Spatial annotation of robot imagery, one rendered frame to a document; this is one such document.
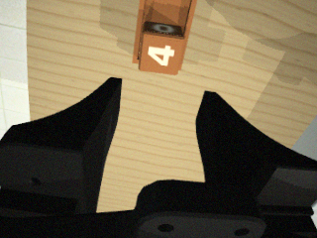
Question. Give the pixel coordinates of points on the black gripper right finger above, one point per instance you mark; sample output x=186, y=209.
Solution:
x=233, y=151

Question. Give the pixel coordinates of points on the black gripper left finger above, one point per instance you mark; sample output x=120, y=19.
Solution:
x=54, y=165

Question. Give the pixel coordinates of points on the brown calendar cube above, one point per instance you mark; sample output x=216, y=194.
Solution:
x=161, y=48

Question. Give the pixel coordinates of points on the orange rectangular tray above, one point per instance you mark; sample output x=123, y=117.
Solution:
x=172, y=12

